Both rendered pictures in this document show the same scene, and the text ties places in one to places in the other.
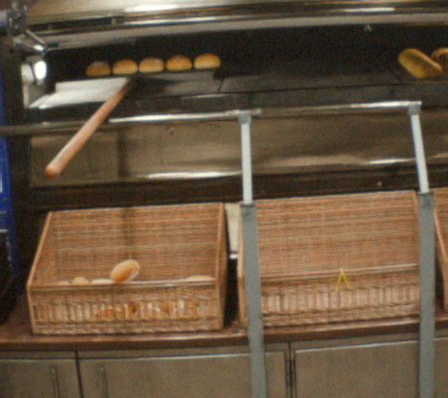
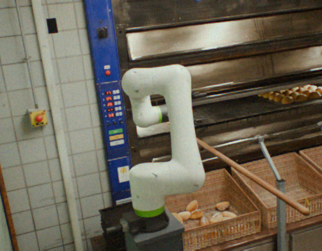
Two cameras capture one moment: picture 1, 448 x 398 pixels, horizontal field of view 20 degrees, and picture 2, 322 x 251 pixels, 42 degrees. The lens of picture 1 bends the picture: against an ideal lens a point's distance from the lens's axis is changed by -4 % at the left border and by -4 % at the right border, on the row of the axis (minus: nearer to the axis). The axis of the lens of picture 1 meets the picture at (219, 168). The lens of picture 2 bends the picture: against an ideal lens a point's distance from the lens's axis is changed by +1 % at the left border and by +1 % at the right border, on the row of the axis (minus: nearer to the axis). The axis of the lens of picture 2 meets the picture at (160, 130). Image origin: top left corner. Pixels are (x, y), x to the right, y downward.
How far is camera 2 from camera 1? 2.05 m
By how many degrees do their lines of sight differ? 22
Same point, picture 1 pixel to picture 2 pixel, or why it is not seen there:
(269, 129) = (238, 135)
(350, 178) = (269, 150)
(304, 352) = (296, 235)
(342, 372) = (309, 241)
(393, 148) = (286, 136)
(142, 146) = not seen: hidden behind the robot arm
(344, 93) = (268, 116)
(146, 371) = not seen: outside the picture
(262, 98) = (237, 123)
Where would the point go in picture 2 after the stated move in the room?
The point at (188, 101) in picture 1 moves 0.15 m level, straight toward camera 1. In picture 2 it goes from (209, 128) to (220, 133)
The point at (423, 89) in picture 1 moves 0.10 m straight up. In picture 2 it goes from (297, 110) to (297, 97)
